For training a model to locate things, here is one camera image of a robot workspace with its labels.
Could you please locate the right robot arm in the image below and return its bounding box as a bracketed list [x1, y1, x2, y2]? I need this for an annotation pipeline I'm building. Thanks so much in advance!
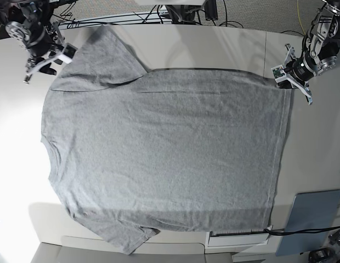
[0, 1, 72, 83]

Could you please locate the yellow cable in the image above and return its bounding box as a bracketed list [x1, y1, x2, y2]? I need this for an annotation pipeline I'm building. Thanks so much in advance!
[296, 0, 307, 33]

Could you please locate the blue-grey panel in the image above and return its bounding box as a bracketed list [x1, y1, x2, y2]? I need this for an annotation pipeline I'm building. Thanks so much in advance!
[275, 189, 340, 256]

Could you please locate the grey T-shirt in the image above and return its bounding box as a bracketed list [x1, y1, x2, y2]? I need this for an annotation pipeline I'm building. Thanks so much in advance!
[41, 26, 292, 254]

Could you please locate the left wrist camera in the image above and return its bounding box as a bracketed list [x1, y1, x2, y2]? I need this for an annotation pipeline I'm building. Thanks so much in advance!
[271, 65, 287, 83]

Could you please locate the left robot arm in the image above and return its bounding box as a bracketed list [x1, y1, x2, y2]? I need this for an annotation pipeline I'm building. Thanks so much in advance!
[284, 1, 340, 105]

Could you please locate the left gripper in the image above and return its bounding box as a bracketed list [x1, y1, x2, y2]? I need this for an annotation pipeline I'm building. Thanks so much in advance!
[283, 43, 317, 105]

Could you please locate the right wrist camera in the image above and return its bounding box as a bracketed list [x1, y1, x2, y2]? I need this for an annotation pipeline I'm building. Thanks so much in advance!
[59, 43, 78, 64]

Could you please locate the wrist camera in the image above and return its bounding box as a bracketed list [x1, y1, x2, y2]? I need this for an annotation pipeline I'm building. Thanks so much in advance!
[271, 65, 287, 83]
[59, 43, 78, 64]

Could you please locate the black cable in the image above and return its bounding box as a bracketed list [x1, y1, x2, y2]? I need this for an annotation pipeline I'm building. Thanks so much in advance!
[264, 226, 340, 236]

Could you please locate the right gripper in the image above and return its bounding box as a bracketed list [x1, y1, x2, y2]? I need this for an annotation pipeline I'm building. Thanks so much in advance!
[24, 21, 65, 83]

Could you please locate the robot base stand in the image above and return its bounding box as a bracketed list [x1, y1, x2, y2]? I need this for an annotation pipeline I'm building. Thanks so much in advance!
[156, 1, 218, 26]

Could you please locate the white cable grommet tray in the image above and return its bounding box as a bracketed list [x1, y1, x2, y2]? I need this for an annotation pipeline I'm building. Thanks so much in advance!
[205, 231, 269, 249]

